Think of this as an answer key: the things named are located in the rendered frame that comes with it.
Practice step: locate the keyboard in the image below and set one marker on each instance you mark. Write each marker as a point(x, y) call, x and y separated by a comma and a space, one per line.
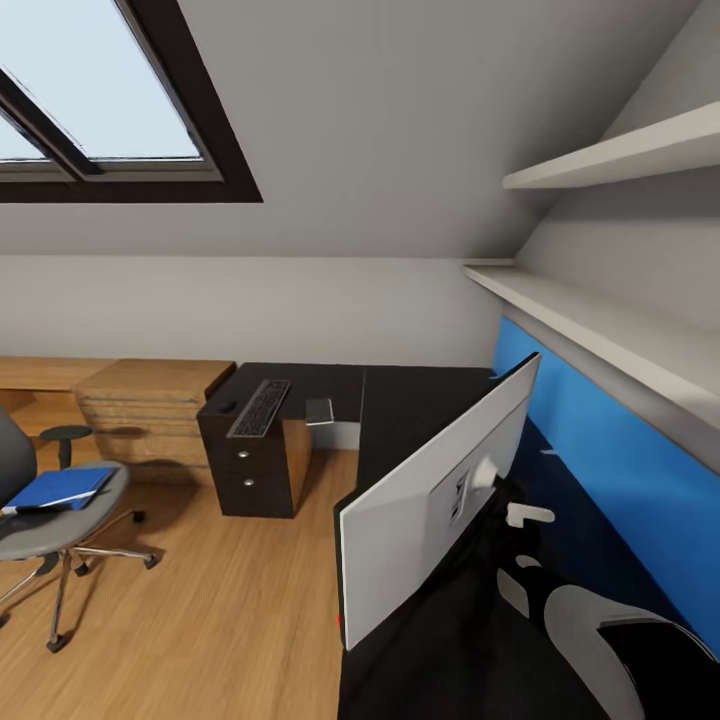
point(258, 415)

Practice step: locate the folder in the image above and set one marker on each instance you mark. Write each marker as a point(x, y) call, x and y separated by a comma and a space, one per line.
point(58, 490)

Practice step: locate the fixed window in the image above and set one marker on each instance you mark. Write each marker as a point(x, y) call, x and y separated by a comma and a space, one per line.
point(109, 101)

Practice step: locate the notebook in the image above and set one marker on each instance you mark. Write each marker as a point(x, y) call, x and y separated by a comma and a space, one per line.
point(319, 412)

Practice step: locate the monitor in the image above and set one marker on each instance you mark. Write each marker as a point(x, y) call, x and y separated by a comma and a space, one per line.
point(393, 530)

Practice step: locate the swivel chair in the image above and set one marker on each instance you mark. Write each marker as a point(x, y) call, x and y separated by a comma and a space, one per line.
point(60, 535)

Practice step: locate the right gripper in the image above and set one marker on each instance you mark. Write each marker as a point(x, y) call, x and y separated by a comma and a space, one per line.
point(497, 529)

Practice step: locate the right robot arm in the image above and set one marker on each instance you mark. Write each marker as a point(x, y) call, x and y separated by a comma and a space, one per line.
point(638, 665)

